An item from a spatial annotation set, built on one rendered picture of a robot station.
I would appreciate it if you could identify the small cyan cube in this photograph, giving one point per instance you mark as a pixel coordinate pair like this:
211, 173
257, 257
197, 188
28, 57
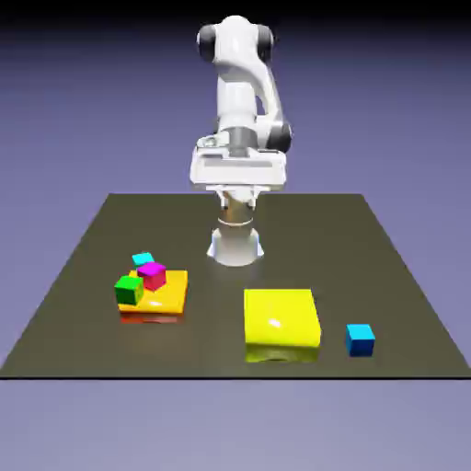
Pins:
142, 258

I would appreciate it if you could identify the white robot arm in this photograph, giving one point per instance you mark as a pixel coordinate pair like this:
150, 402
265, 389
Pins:
239, 66

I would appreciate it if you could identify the large yellow box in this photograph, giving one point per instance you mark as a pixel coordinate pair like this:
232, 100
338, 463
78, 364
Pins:
279, 318

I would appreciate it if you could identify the small green cube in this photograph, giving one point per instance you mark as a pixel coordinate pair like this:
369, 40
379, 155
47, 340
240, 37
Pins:
128, 290

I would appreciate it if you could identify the large orange box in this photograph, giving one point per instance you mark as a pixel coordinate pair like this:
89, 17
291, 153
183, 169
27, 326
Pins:
162, 294

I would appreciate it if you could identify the small blue cube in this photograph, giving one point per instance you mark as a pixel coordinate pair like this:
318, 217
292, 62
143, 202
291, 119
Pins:
360, 340

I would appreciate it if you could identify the small magenta cube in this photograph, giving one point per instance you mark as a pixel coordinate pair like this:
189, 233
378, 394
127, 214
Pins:
152, 276

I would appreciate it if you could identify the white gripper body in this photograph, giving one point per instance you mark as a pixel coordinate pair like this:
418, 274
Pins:
237, 169

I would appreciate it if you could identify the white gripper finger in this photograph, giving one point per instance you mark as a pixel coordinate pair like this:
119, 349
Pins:
223, 199
252, 198

